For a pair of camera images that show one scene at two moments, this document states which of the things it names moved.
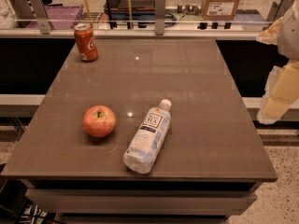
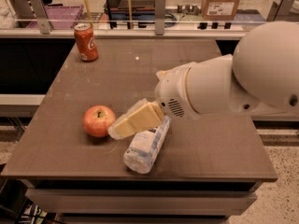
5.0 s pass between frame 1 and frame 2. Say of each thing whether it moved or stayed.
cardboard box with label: stayed
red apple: stayed
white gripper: moved
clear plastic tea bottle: stayed
